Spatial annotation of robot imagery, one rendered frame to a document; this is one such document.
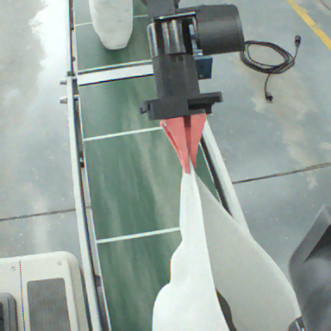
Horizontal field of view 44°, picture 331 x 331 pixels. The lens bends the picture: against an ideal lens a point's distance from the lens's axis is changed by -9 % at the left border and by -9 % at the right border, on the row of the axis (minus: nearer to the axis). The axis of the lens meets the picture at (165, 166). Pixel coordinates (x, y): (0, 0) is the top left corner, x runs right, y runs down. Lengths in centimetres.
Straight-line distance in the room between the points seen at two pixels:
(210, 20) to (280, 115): 172
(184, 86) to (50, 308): 94
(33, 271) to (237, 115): 130
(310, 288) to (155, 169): 122
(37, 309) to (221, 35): 102
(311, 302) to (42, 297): 118
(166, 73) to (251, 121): 164
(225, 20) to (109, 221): 88
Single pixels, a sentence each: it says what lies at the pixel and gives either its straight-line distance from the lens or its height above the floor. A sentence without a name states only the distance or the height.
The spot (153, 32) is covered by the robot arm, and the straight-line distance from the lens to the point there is 57.
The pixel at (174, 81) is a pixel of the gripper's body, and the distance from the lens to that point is 55.
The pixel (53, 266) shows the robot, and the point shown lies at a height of 26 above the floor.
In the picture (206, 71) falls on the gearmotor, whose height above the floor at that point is 32.
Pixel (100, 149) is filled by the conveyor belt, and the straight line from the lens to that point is 150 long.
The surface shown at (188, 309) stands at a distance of 68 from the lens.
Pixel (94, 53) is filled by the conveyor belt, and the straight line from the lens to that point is 196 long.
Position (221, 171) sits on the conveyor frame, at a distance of 138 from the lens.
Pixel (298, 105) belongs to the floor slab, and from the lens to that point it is 235.
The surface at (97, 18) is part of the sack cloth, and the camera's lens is 192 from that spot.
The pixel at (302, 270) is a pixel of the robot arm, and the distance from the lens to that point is 24.
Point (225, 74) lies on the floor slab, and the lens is 245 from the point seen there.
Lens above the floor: 146
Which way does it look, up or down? 49 degrees down
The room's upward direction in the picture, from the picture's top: straight up
